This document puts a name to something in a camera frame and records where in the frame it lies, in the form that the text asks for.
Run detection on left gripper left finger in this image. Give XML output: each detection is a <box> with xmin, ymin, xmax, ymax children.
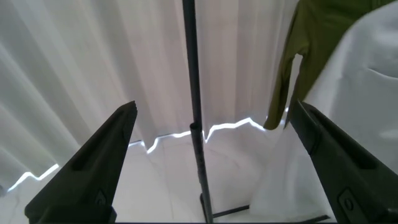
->
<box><xmin>24</xmin><ymin>100</ymin><xmax>138</xmax><ymax>223</ymax></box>

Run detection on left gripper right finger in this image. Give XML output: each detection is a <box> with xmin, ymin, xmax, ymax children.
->
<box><xmin>289</xmin><ymin>99</ymin><xmax>398</xmax><ymax>223</ymax></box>

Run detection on pale grey shorts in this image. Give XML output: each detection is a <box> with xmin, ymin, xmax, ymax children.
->
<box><xmin>248</xmin><ymin>0</ymin><xmax>398</xmax><ymax>220</ymax></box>

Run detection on green printed shirt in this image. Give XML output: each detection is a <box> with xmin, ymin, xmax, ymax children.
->
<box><xmin>263</xmin><ymin>0</ymin><xmax>396</xmax><ymax>131</ymax></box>

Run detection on black clothes rack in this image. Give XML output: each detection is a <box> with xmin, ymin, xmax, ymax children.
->
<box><xmin>182</xmin><ymin>0</ymin><xmax>330</xmax><ymax>223</ymax></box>

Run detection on white curtain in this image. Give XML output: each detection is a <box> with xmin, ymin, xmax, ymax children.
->
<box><xmin>0</xmin><ymin>0</ymin><xmax>301</xmax><ymax>191</ymax></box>

